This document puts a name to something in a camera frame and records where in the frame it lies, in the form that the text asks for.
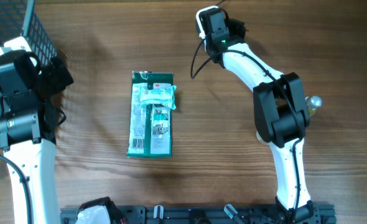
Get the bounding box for grey plastic mesh basket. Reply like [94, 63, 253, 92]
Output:
[0, 0, 58, 147]

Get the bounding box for teal pack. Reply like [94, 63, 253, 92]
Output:
[139, 85, 177, 110]

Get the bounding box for yellow oil bottle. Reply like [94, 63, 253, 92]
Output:
[305, 96, 322, 117]

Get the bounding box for green 3M package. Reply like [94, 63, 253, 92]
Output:
[127, 71, 174, 158]

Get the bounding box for green lidded jar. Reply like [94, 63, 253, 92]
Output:
[256, 131, 269, 145]

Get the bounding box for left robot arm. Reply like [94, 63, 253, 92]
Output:
[0, 50, 73, 223]

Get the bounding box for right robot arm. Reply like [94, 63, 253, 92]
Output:
[195, 6, 314, 223]

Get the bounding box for white barcode scanner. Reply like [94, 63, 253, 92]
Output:
[195, 5, 219, 43]

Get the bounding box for right black camera cable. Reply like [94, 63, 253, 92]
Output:
[190, 7, 305, 218]

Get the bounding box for black camera cable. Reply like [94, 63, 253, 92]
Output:
[0, 147, 34, 224]
[190, 7, 305, 218]

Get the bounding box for left black camera cable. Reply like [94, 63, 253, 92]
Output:
[0, 147, 34, 224]

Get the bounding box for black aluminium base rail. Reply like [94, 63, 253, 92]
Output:
[58, 203, 337, 224]

